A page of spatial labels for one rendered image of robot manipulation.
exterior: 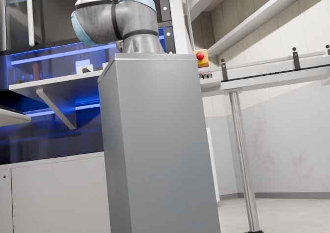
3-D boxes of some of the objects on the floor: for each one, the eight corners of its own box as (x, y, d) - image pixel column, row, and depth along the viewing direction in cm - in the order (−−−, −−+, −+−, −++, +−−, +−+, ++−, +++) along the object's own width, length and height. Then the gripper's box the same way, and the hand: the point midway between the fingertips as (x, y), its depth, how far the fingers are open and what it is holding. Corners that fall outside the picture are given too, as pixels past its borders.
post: (205, 271, 168) (154, -122, 206) (218, 270, 167) (164, -125, 205) (205, 275, 161) (152, -132, 200) (218, 274, 161) (163, -134, 199)
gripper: (127, -5, 149) (132, 45, 145) (133, 7, 159) (138, 53, 155) (107, -1, 150) (111, 48, 146) (114, 10, 160) (119, 56, 157)
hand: (118, 49), depth 151 cm, fingers closed
